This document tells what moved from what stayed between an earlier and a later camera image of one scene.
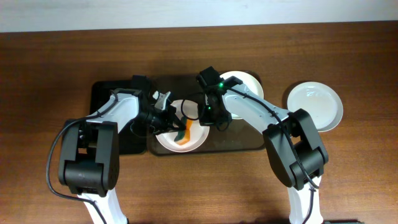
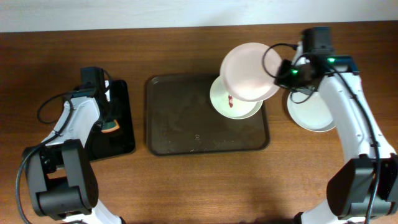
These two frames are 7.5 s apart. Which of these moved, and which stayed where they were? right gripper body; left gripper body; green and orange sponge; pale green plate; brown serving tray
Moved: right gripper body; green and orange sponge; left gripper body
Stayed: pale green plate; brown serving tray
